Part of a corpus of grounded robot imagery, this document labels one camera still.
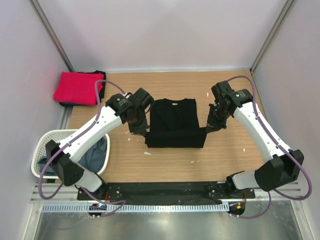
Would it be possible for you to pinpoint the black t shirt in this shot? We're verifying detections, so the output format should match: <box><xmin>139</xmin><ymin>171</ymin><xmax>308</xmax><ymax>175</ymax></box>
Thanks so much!
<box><xmin>145</xmin><ymin>98</ymin><xmax>207</xmax><ymax>148</ymax></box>
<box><xmin>58</xmin><ymin>70</ymin><xmax>107</xmax><ymax>108</ymax></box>

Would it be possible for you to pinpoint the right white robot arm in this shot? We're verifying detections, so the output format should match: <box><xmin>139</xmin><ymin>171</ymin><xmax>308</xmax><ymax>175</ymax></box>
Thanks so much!
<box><xmin>206</xmin><ymin>81</ymin><xmax>304</xmax><ymax>198</ymax></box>

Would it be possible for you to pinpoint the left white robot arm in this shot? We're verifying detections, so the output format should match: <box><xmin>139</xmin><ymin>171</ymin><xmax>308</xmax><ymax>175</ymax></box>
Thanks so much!
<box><xmin>45</xmin><ymin>88</ymin><xmax>154</xmax><ymax>200</ymax></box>

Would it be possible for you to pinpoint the folded black t shirt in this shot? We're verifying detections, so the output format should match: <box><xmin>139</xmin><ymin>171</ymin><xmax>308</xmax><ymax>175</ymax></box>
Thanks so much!
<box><xmin>58</xmin><ymin>70</ymin><xmax>107</xmax><ymax>108</ymax></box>

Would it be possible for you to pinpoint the folded red t shirt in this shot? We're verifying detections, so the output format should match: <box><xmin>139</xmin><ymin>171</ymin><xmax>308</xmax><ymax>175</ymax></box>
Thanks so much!
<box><xmin>53</xmin><ymin>71</ymin><xmax>105</xmax><ymax>107</ymax></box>

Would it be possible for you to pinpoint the white laundry basket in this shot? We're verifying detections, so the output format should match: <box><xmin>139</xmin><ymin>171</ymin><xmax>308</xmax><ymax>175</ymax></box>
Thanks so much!
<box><xmin>31</xmin><ymin>129</ymin><xmax>111</xmax><ymax>178</ymax></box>

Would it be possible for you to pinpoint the grey blue t shirt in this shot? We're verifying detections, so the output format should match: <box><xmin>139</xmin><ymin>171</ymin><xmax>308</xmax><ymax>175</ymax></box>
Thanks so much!
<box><xmin>37</xmin><ymin>136</ymin><xmax>108</xmax><ymax>176</ymax></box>

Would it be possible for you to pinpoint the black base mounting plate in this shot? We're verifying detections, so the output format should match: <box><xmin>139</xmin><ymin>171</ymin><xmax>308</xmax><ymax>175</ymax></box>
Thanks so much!
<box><xmin>91</xmin><ymin>181</ymin><xmax>256</xmax><ymax>206</ymax></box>

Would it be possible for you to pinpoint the right aluminium corner post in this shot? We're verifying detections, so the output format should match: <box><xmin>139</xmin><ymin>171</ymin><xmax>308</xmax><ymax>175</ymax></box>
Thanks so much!
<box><xmin>250</xmin><ymin>0</ymin><xmax>296</xmax><ymax>76</ymax></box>

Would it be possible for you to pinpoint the aluminium corner post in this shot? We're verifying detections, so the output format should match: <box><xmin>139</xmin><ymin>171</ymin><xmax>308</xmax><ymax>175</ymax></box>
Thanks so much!
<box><xmin>250</xmin><ymin>0</ymin><xmax>296</xmax><ymax>76</ymax></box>
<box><xmin>29</xmin><ymin>0</ymin><xmax>75</xmax><ymax>72</ymax></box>

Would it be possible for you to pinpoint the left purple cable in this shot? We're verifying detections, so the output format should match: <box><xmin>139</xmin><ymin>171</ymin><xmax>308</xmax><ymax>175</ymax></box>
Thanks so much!
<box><xmin>37</xmin><ymin>80</ymin><xmax>127</xmax><ymax>218</ymax></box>

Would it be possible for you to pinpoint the slotted grey cable duct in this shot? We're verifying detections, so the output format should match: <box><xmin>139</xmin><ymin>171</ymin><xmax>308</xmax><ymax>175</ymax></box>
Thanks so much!
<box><xmin>41</xmin><ymin>202</ymin><xmax>229</xmax><ymax>213</ymax></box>

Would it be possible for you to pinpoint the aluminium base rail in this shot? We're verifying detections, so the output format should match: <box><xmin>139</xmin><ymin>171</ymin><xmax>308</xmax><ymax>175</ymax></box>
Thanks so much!
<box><xmin>30</xmin><ymin>182</ymin><xmax>303</xmax><ymax>202</ymax></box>

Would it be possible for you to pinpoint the left aluminium corner post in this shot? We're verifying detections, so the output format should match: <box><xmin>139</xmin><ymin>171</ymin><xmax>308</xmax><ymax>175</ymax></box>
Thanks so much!
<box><xmin>29</xmin><ymin>0</ymin><xmax>75</xmax><ymax>72</ymax></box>

